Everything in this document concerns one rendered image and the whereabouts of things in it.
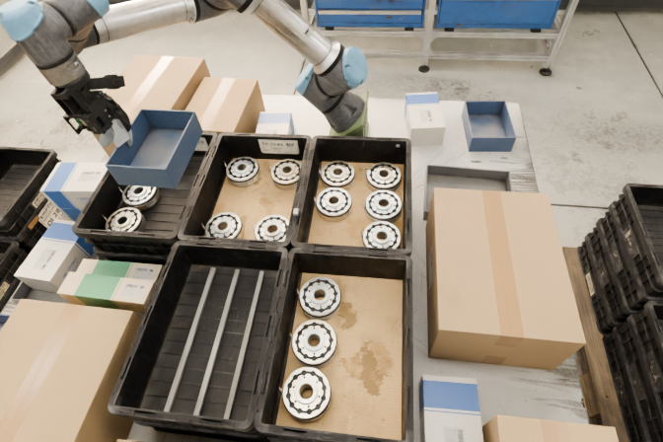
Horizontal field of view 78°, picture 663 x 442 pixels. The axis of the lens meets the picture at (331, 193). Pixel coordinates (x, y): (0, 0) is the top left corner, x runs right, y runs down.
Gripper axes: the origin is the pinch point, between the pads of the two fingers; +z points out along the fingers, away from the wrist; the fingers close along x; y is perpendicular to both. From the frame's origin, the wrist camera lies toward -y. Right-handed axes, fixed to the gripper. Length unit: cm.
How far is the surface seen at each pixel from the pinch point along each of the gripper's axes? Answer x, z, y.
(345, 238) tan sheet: 51, 34, 4
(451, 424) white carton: 79, 41, 45
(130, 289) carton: 0.9, 24.2, 28.3
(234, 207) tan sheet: 16.2, 30.9, -2.8
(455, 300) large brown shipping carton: 79, 30, 22
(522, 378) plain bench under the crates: 96, 52, 30
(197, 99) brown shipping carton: -12, 25, -48
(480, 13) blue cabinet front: 103, 81, -197
